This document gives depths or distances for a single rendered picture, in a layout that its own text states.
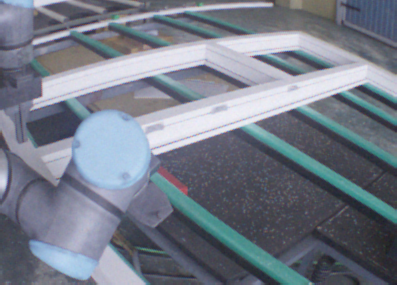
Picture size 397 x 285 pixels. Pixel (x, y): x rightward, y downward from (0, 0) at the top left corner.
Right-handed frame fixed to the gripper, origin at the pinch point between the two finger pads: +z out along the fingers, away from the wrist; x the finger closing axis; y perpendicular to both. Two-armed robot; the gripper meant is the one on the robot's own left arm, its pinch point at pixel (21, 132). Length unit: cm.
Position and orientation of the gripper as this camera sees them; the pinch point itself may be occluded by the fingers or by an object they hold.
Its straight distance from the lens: 97.5
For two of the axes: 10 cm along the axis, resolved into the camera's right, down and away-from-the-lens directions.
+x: -7.7, 2.4, -5.9
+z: -0.7, 8.9, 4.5
